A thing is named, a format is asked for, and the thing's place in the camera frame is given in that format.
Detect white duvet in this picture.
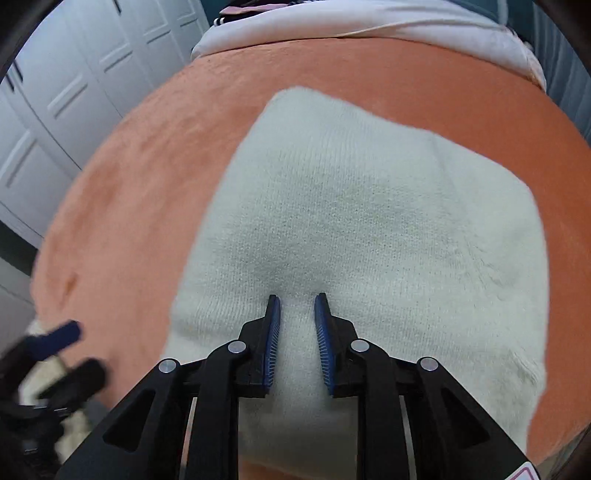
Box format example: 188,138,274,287
190,0,546,88

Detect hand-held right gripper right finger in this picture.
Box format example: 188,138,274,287
314,292,542,480

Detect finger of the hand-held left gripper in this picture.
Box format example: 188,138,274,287
36,359,108,409
0,320,85,371

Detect fluffy cream rug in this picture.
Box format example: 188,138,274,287
21,318,100,467

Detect white panelled wardrobe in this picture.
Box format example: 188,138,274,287
0,0,211,250

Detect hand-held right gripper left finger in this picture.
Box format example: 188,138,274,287
55,294,282,480

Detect cream knit cardigan red buttons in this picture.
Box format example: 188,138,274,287
165,87,551,480

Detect orange plush blanket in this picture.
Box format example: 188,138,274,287
30,36,591,476

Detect blue-grey curtain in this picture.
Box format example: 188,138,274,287
526,0,591,153

